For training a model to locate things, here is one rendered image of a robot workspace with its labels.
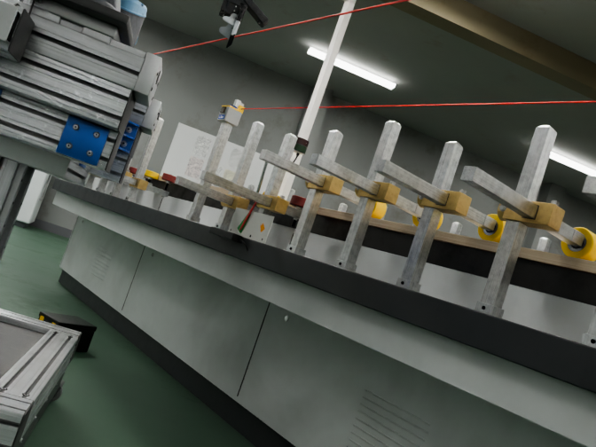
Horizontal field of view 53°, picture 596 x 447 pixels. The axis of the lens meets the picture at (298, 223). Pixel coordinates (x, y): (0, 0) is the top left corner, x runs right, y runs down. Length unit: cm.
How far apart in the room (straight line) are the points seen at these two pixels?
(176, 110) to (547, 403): 807
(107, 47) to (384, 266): 107
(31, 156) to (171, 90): 761
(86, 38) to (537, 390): 118
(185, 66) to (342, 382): 758
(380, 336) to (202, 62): 783
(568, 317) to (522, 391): 28
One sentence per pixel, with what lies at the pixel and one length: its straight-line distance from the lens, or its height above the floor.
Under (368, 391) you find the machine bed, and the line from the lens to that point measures 187.
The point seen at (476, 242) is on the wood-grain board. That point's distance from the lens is 172.
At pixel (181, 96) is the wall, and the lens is 904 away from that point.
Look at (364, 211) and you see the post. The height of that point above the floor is 88.
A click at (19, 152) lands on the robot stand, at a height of 70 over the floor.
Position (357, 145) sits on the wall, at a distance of 942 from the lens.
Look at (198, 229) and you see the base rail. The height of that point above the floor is 67.
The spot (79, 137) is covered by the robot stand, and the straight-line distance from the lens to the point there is 138.
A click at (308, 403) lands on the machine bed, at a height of 25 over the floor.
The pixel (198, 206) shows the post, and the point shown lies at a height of 77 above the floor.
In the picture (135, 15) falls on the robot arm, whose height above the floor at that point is 121.
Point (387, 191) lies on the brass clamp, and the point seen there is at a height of 95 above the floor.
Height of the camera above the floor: 66
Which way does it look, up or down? 4 degrees up
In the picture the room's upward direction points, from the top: 19 degrees clockwise
